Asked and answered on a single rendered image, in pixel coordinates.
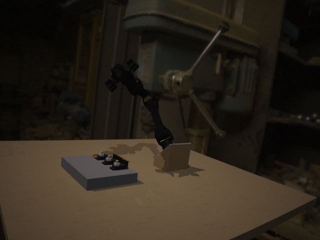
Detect black pin header strip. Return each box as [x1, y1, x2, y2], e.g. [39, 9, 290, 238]
[112, 153, 128, 167]

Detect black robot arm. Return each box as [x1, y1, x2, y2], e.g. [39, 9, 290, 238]
[112, 66, 174, 150]

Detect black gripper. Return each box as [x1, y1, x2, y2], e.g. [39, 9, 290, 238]
[104, 58, 139, 92]

